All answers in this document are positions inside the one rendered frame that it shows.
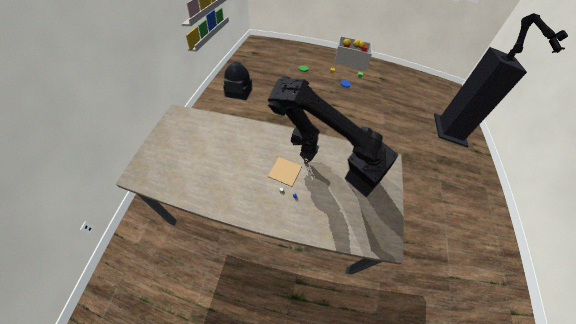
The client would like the tan flat mat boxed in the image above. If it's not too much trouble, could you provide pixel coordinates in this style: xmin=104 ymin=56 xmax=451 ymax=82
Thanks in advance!
xmin=268 ymin=157 xmax=302 ymax=186

